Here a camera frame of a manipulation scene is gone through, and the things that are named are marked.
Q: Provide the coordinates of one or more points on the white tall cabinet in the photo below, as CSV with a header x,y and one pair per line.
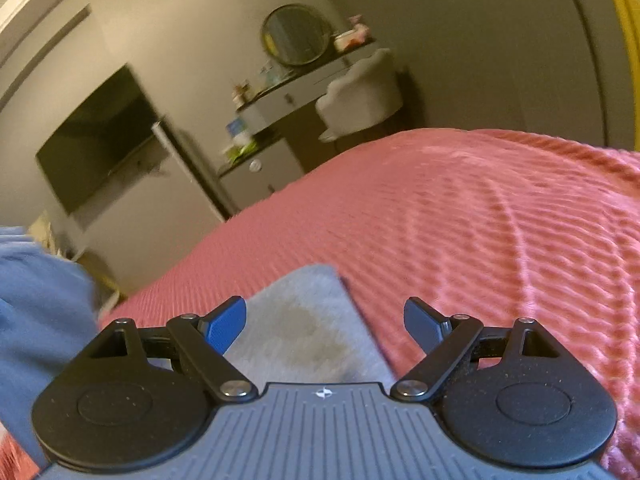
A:
x,y
195,180

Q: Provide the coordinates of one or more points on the gold-legged side table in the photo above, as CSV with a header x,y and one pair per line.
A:
x,y
107,280

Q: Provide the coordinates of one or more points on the small cosmetic bottles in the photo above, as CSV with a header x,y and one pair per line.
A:
x,y
255,82

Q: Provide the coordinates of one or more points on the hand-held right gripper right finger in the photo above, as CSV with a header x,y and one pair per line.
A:
x,y
425,324

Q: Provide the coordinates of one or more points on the white scalloped chair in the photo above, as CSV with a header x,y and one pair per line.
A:
x,y
360,95

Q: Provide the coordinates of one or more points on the grey vanity desk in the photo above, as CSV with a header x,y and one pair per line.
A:
x,y
300,90

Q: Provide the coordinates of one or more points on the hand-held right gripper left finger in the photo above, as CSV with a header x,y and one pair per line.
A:
x,y
225,324

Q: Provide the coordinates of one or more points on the blue and white box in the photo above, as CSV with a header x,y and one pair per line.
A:
x,y
236,129

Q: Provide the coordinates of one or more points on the round mirror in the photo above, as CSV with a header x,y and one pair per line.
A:
x,y
297,35

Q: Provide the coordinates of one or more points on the grey low cabinet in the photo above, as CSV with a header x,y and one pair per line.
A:
x,y
265,175

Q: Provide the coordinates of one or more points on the pink ribbed bedspread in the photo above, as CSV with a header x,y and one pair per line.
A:
x,y
450,210

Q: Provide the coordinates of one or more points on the person's blue clothing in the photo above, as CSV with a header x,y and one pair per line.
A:
x,y
40,320

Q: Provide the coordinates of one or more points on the yellow curved bar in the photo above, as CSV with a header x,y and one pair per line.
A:
x,y
625,35

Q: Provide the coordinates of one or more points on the black wall television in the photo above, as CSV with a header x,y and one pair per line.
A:
x,y
100,145

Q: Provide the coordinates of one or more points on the green tray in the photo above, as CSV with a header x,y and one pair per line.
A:
x,y
242,150

